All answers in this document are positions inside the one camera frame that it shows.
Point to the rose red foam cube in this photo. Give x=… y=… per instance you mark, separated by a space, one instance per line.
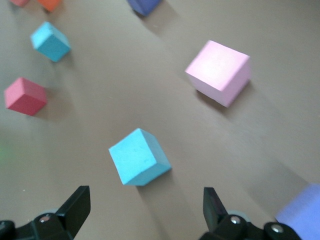
x=23 y=96

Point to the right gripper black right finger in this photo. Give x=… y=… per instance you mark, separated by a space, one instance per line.
x=215 y=215

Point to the light blue foam cube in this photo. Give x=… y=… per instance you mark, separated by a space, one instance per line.
x=137 y=157
x=50 y=41

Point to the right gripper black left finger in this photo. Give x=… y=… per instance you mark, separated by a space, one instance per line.
x=72 y=215

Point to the orange foam cube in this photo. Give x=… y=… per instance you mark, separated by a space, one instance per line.
x=50 y=4

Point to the purple foam cube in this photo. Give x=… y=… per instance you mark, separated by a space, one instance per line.
x=145 y=6
x=305 y=215

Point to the pink plastic bin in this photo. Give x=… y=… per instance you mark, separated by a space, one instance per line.
x=19 y=2

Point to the brown table cover sheet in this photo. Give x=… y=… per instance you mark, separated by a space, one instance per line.
x=160 y=112

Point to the light pink foam cube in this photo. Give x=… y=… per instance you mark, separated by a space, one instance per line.
x=217 y=72

